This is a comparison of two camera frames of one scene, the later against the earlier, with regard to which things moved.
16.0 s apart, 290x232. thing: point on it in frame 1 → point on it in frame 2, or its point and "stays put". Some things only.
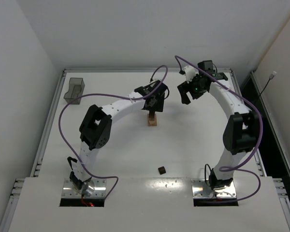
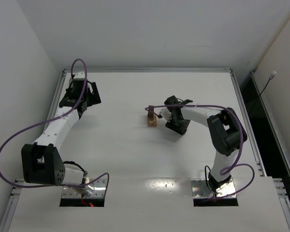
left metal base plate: x=70 y=191 stays put
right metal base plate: x=200 y=189 stays put
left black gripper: x=153 y=104 → x=92 y=94
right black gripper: x=188 y=88 → x=172 y=106
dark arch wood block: x=152 y=114 stays put
